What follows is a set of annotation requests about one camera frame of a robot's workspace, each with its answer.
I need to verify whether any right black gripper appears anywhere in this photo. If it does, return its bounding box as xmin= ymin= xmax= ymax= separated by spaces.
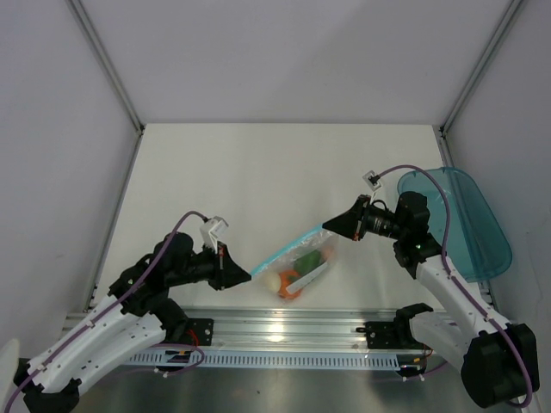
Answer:
xmin=323 ymin=194 xmax=406 ymax=241

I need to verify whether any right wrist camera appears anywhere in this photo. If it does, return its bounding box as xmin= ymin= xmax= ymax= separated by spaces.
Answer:
xmin=362 ymin=170 xmax=382 ymax=204

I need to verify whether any green toy bell pepper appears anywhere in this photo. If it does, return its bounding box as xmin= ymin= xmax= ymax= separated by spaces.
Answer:
xmin=293 ymin=250 xmax=324 ymax=276

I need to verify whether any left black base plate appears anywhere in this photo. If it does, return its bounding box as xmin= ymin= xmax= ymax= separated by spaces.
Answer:
xmin=183 ymin=318 xmax=214 ymax=347

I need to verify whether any white slotted cable duct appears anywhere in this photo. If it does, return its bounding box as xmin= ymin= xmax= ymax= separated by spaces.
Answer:
xmin=125 ymin=348 xmax=400 ymax=371

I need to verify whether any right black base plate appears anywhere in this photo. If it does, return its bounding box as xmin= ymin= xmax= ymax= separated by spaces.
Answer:
xmin=356 ymin=321 xmax=424 ymax=350

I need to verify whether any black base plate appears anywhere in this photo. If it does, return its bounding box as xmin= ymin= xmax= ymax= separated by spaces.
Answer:
xmin=183 ymin=318 xmax=214 ymax=347
xmin=356 ymin=321 xmax=424 ymax=350

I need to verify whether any clear zip top bag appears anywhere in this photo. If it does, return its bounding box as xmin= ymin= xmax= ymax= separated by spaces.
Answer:
xmin=251 ymin=225 xmax=338 ymax=305

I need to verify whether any orange toy pumpkin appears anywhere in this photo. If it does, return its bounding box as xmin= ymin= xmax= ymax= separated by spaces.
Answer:
xmin=277 ymin=269 xmax=301 ymax=300

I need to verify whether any right aluminium frame post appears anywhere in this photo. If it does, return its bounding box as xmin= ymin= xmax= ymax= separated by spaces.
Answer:
xmin=438 ymin=0 xmax=529 ymax=133

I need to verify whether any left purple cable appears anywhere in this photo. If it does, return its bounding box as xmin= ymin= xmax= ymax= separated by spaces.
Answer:
xmin=0 ymin=210 xmax=212 ymax=413

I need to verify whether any purple cable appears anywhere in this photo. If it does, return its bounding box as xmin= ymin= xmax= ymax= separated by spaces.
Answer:
xmin=374 ymin=164 xmax=533 ymax=408
xmin=0 ymin=210 xmax=212 ymax=413

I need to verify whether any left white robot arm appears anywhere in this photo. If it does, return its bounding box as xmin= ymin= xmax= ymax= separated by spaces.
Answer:
xmin=14 ymin=232 xmax=251 ymax=412

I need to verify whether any aluminium frame post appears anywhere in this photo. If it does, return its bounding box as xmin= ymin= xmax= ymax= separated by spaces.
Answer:
xmin=66 ymin=0 xmax=144 ymax=133
xmin=438 ymin=0 xmax=529 ymax=133

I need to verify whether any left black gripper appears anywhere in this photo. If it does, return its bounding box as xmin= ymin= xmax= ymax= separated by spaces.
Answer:
xmin=168 ymin=241 xmax=251 ymax=290

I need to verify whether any left aluminium frame post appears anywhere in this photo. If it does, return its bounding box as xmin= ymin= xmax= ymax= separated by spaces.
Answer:
xmin=66 ymin=0 xmax=144 ymax=133

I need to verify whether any white toy egg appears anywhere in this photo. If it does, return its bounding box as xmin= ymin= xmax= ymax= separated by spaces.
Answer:
xmin=263 ymin=273 xmax=282 ymax=293

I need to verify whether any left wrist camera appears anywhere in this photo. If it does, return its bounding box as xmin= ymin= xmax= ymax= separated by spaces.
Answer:
xmin=200 ymin=216 xmax=228 ymax=253

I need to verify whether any aluminium mounting rail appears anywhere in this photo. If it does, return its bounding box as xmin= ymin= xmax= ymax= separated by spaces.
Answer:
xmin=64 ymin=305 xmax=520 ymax=354

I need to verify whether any teal plastic tray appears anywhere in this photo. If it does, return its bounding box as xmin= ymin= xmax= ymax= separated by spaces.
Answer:
xmin=397 ymin=167 xmax=512 ymax=282

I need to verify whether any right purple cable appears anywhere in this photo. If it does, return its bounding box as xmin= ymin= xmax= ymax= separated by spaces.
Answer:
xmin=374 ymin=164 xmax=533 ymax=408

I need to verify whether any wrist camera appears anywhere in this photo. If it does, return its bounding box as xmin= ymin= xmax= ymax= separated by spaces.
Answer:
xmin=362 ymin=170 xmax=382 ymax=204
xmin=200 ymin=216 xmax=228 ymax=253

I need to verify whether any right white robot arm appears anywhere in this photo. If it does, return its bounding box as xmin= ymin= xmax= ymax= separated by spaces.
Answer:
xmin=322 ymin=191 xmax=539 ymax=409

